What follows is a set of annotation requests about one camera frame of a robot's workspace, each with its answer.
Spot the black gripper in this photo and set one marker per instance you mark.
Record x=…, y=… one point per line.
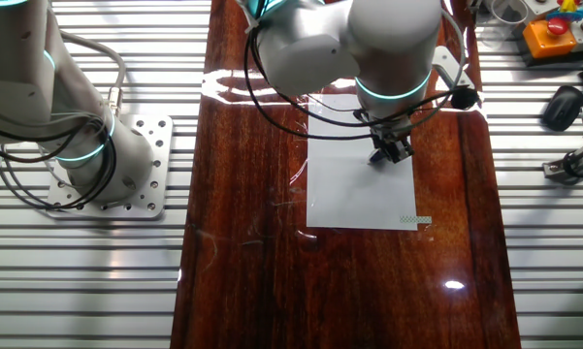
x=392, y=132

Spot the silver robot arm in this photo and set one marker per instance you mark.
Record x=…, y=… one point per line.
x=24, y=72

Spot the green patterned tape strip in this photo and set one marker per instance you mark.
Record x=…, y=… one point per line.
x=414, y=219

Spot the white paper sheet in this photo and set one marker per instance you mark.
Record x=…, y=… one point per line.
x=359, y=199

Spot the black computer mouse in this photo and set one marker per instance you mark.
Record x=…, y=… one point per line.
x=562, y=109

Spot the clear plastic cup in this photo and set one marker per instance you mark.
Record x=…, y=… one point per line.
x=509, y=9

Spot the orange emergency stop box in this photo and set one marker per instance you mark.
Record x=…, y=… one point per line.
x=543, y=46

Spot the yellow and blue toy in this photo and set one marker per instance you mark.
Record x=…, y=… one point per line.
x=567, y=6

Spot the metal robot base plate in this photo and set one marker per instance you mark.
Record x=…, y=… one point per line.
x=157, y=194

